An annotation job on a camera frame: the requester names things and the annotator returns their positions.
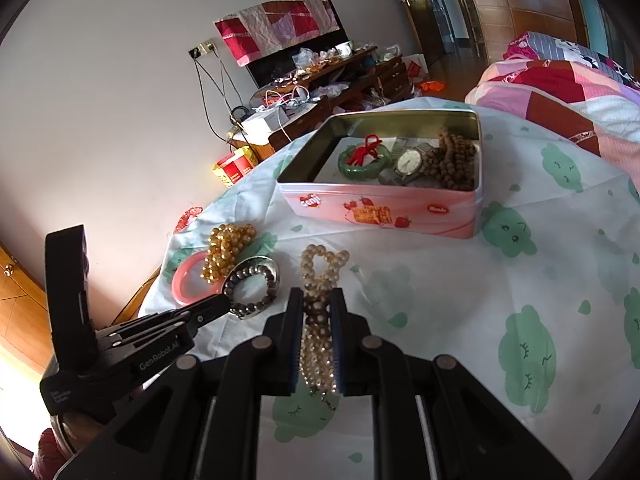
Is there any pink bangle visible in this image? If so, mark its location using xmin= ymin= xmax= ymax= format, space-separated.
xmin=170 ymin=252 xmax=224 ymax=307

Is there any white box on cabinet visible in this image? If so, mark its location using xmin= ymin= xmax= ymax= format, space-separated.
xmin=241 ymin=107 xmax=288 ymax=144

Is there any wooden wardrobe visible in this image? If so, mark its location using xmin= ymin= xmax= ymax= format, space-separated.
xmin=400 ymin=0 xmax=612 ymax=67

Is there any white pearl necklace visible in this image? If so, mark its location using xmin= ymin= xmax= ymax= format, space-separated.
xmin=298 ymin=242 xmax=352 ymax=397

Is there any orange item on floor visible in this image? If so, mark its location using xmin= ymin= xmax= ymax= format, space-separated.
xmin=414 ymin=80 xmax=446 ymax=94

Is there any pink biscuit tin box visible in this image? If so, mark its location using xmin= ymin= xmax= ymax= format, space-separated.
xmin=277 ymin=108 xmax=483 ymax=238

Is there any bin with red liner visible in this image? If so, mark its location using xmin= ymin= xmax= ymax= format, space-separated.
xmin=174 ymin=206 xmax=203 ymax=233

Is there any green jade bangle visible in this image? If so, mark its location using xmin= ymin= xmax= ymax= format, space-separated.
xmin=337 ymin=144 xmax=392 ymax=181

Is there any gold pearl bead necklace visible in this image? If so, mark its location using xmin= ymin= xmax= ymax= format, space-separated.
xmin=200 ymin=222 xmax=258 ymax=285

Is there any brown wooden bead string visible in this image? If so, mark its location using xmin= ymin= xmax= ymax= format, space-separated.
xmin=423 ymin=126 xmax=478 ymax=192

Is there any cloud print tablecloth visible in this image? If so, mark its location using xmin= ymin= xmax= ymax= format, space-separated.
xmin=142 ymin=107 xmax=639 ymax=479

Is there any silver wrist watch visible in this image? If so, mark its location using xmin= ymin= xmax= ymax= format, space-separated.
xmin=378 ymin=144 xmax=433 ymax=186

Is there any red knot tassel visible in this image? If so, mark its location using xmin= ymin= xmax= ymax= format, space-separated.
xmin=346 ymin=133 xmax=382 ymax=167

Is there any newspaper sheet in tin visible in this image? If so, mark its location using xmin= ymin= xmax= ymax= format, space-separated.
xmin=314 ymin=133 xmax=416 ymax=185

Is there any person hand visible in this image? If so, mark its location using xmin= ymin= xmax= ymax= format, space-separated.
xmin=29 ymin=414 xmax=101 ymax=480

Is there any patchwork cloth cover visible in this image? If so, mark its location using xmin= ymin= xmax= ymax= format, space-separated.
xmin=214 ymin=0 xmax=340 ymax=67

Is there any wall power socket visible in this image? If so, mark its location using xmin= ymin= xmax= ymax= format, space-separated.
xmin=189 ymin=39 xmax=217 ymax=60

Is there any black television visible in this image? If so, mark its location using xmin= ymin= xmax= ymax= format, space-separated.
xmin=246 ymin=0 xmax=348 ymax=87

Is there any patchwork quilt bed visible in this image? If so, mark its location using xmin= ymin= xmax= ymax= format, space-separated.
xmin=464 ymin=32 xmax=640 ymax=184

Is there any wooden tv cabinet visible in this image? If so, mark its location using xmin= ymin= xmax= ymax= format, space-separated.
xmin=228 ymin=46 xmax=412 ymax=160

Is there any red yellow gift bag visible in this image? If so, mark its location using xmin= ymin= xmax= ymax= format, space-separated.
xmin=213 ymin=146 xmax=259 ymax=188

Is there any grey bead bracelet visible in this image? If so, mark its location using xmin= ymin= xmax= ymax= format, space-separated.
xmin=222 ymin=262 xmax=279 ymax=319

